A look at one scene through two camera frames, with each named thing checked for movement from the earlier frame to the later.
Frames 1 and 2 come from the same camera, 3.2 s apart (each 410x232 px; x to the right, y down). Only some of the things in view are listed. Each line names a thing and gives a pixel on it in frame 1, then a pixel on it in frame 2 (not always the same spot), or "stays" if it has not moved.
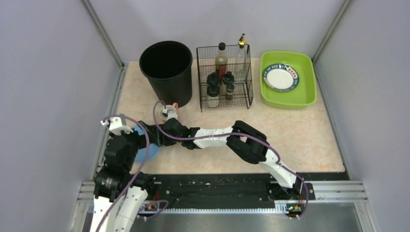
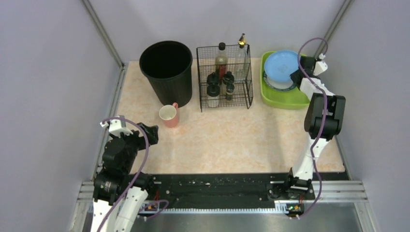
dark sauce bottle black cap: [221, 61] stays
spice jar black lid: [212, 79] stays
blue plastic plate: [141, 153] → [280, 64]
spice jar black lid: [213, 90] stays
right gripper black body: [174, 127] → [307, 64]
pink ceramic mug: [169, 108] stays
